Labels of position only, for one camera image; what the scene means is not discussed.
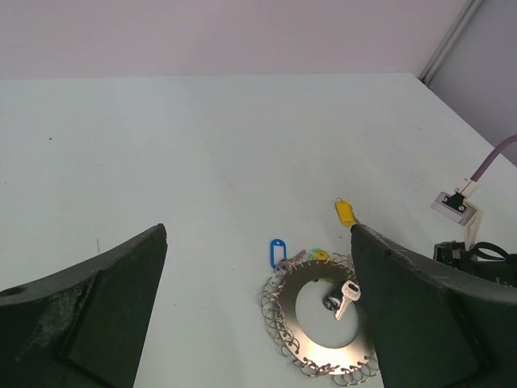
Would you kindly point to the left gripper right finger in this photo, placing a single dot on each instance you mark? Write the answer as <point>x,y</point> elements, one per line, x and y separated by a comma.
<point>433,325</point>

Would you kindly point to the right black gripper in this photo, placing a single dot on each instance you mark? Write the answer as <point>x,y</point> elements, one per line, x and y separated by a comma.
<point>484,260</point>

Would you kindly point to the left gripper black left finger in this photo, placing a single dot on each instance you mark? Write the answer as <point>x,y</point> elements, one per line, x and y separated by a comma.
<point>84,326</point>

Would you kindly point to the small metal key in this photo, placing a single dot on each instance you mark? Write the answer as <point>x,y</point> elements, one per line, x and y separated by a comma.
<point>351,293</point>

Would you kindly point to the black key tag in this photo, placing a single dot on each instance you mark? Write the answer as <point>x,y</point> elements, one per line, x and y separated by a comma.
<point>334,298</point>

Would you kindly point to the yellow key tag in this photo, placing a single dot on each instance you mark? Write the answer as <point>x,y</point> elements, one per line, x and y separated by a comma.
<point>345,213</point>

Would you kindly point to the blue key tag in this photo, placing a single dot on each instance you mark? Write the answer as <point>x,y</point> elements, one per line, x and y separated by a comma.
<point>278,252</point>

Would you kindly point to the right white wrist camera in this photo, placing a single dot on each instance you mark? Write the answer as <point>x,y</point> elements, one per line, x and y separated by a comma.
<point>456,208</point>

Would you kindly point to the yellow tag on ring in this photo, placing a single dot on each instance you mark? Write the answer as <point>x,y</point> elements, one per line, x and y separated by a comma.
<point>322,256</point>

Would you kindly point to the green tag on ring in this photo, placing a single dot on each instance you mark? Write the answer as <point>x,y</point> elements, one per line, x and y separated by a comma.
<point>311,254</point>

